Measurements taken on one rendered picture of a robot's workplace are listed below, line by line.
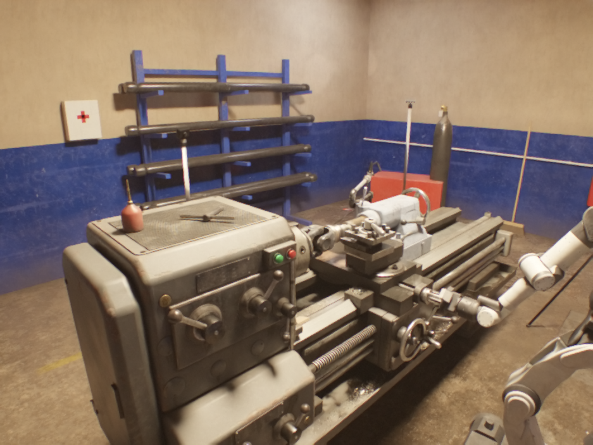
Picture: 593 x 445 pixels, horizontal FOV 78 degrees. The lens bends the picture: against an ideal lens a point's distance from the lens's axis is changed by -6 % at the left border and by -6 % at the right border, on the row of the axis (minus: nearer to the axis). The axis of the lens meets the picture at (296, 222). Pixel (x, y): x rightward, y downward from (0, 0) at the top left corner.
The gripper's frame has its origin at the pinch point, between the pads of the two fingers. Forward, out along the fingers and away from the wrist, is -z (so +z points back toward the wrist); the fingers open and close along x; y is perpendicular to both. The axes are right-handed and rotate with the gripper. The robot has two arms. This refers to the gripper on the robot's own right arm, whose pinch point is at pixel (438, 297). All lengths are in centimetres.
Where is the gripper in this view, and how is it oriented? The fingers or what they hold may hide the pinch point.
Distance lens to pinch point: 181.4
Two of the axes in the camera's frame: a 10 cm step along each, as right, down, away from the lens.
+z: 6.9, 2.3, -6.9
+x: -4.6, 8.7, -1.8
